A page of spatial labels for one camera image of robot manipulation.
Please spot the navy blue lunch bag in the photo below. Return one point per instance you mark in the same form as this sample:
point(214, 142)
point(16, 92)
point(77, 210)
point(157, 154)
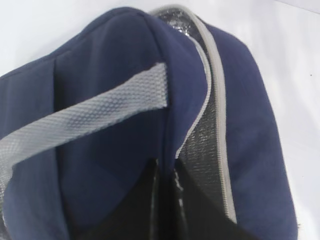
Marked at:
point(90, 134)

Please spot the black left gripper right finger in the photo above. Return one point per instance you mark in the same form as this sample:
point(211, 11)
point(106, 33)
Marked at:
point(196, 217)

